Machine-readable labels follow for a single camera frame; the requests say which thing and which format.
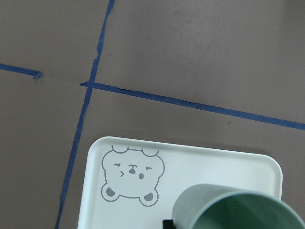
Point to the pale green cup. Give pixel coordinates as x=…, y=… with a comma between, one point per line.
x=207, y=206

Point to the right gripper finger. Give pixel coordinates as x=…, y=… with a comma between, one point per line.
x=168, y=224

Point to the cream bear tray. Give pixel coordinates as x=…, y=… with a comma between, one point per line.
x=133, y=184

